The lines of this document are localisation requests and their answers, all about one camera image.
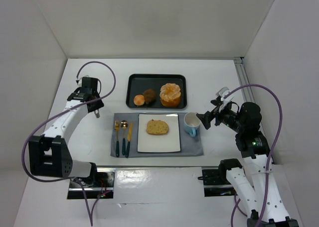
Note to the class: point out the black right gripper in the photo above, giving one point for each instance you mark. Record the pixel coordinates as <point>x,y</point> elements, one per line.
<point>212,115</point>

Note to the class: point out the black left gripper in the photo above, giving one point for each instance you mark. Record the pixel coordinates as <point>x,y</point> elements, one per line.
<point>95,105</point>

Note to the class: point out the seeded bread slice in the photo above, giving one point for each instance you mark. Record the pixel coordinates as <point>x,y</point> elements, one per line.
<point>157,127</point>

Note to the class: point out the silver metal tongs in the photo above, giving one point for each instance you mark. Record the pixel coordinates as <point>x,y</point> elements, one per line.
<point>97,113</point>

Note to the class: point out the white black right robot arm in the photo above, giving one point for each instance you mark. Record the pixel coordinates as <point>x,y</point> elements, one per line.
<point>253,182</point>

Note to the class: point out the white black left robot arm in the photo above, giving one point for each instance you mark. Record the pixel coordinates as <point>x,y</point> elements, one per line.
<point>49,155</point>

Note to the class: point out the light blue mug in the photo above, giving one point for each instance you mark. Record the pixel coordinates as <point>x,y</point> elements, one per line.
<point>191,124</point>

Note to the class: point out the grey cloth placemat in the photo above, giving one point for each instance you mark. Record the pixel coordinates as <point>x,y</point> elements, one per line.
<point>190,146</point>

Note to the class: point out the white square plate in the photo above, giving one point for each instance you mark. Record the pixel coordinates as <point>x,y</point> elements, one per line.
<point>168,142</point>

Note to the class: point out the orange round cake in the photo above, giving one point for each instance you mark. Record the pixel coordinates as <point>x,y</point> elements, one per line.
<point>170,95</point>

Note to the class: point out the small round golden bun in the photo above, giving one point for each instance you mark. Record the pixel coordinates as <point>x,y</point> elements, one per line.
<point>139,100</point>

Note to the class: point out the black rectangular baking tray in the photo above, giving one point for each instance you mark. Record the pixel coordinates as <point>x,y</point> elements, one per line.
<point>138,83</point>

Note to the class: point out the brown chocolate croissant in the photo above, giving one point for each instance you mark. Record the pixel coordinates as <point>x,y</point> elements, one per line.
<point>149,96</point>

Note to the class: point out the gold fork green handle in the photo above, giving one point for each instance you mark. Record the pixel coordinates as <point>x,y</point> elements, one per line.
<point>117,127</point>

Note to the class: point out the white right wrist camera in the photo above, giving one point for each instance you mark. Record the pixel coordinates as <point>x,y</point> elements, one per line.
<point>225,97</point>

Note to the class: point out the gold spoon green handle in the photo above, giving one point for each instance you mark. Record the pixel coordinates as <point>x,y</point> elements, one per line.
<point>124,126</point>

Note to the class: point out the gold knife green handle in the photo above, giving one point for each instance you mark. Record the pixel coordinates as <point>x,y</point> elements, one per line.
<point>129,140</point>

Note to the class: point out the aluminium frame rail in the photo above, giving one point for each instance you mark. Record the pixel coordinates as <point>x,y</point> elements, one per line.
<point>247,93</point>

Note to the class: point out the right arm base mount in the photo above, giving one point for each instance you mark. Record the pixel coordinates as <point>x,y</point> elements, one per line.
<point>214,185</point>

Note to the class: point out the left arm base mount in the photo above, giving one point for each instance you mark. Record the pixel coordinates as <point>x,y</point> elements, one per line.
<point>100,186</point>

